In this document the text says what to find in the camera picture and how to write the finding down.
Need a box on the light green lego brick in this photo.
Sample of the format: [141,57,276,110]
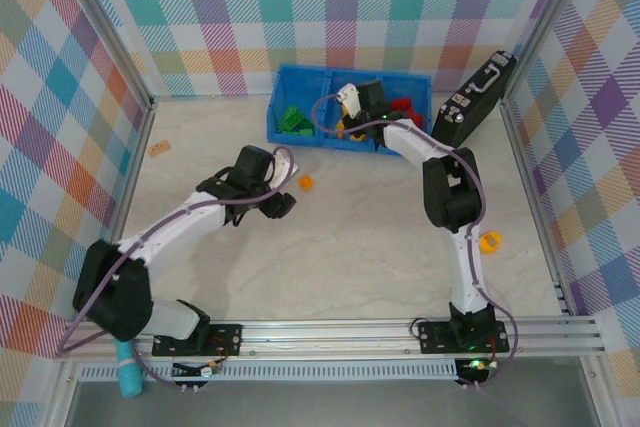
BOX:
[282,105,307,127]

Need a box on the blue three-compartment plastic bin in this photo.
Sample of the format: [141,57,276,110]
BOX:
[266,64,433,158]

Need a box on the black hard briefcase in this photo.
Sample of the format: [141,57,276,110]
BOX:
[430,50,518,148]

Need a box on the teal cylindrical tool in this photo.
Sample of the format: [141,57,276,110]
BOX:
[115,339,143,397]

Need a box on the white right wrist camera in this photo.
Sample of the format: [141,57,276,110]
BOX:
[336,84,362,119]

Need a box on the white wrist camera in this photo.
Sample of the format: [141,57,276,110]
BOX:
[273,154,295,183]
[336,84,362,119]

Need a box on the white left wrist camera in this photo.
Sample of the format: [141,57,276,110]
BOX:
[273,154,295,183]

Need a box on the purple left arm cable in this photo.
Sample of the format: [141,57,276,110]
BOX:
[55,146,300,388]

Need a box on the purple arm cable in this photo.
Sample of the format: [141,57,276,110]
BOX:
[312,91,519,388]
[55,146,300,388]

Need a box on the aluminium side rail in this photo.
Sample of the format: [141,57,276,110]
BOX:
[499,96,576,318]
[112,99,157,248]

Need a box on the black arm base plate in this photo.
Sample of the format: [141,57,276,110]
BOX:
[152,324,244,358]
[418,320,510,354]

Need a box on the aluminium frame post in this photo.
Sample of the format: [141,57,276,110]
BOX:
[49,0,156,111]
[502,0,601,98]

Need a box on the aluminium mounting rail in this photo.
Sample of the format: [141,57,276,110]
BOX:
[53,315,607,364]

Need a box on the grey slotted cable duct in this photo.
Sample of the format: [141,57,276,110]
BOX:
[79,364,460,383]

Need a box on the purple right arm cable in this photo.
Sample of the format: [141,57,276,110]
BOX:
[312,91,519,388]

